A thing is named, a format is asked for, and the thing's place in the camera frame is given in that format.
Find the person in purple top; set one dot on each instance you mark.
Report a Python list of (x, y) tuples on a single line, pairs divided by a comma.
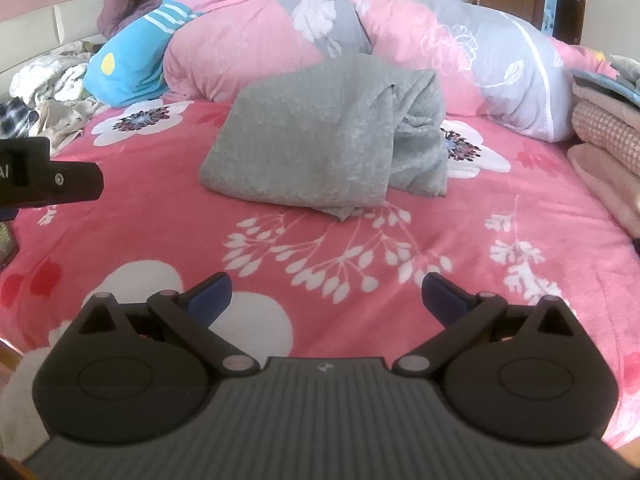
[(125, 5)]

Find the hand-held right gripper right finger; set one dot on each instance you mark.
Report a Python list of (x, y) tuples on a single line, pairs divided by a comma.
[(445, 297)]

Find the beige folded blanket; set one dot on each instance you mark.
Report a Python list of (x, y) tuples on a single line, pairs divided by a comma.
[(610, 190)]

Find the grey hoodie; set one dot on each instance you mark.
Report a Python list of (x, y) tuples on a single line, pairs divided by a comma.
[(300, 135)]

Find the navy white plaid shirt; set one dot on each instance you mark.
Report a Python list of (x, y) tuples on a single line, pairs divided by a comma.
[(15, 117)]

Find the blue grey folded cloth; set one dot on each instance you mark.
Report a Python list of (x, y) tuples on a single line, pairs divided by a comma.
[(615, 82)]

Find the blue pillow with yellow dot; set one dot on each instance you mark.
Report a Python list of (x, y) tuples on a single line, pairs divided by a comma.
[(130, 70)]

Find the white fleece blanket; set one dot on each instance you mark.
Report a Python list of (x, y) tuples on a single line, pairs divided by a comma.
[(50, 75)]

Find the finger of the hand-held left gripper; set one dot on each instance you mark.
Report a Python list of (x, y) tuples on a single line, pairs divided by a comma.
[(77, 182)]

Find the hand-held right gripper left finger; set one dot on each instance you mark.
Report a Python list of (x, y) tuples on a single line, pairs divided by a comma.
[(210, 297)]

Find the pink grey floral duvet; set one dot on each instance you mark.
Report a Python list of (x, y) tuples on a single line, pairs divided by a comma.
[(240, 50)]

